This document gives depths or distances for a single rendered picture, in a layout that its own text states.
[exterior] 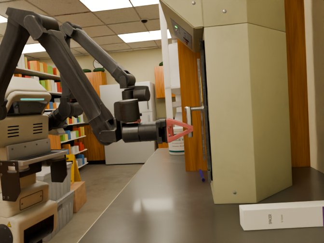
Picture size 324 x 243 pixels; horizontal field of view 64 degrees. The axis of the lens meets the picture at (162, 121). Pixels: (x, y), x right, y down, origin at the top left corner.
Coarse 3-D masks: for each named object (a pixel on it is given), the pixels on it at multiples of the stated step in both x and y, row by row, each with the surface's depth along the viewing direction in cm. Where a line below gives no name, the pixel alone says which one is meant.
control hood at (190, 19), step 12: (168, 0) 68; (180, 0) 68; (192, 0) 68; (168, 12) 74; (180, 12) 68; (192, 12) 68; (168, 24) 89; (180, 24) 75; (192, 24) 68; (192, 36) 77; (192, 48) 94
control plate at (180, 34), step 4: (172, 20) 79; (172, 24) 84; (176, 24) 79; (176, 28) 84; (180, 28) 80; (176, 32) 90; (180, 32) 85; (176, 36) 96; (180, 36) 91; (188, 36) 81; (184, 40) 92; (188, 40) 87; (188, 44) 93
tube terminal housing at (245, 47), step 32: (224, 0) 67; (256, 0) 69; (224, 32) 67; (256, 32) 69; (224, 64) 68; (256, 64) 69; (224, 96) 68; (256, 96) 69; (224, 128) 68; (256, 128) 69; (288, 128) 79; (224, 160) 69; (256, 160) 69; (288, 160) 79; (224, 192) 70; (256, 192) 69
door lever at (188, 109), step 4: (188, 108) 74; (192, 108) 74; (196, 108) 74; (200, 108) 74; (188, 112) 74; (188, 116) 74; (188, 120) 74; (188, 124) 74; (192, 132) 74; (188, 136) 74; (192, 136) 74
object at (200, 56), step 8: (200, 40) 69; (200, 48) 69; (200, 56) 71; (200, 64) 76; (200, 72) 81; (200, 80) 88; (200, 88) 96; (208, 144) 70; (208, 152) 70; (208, 160) 70; (208, 168) 70; (208, 176) 71
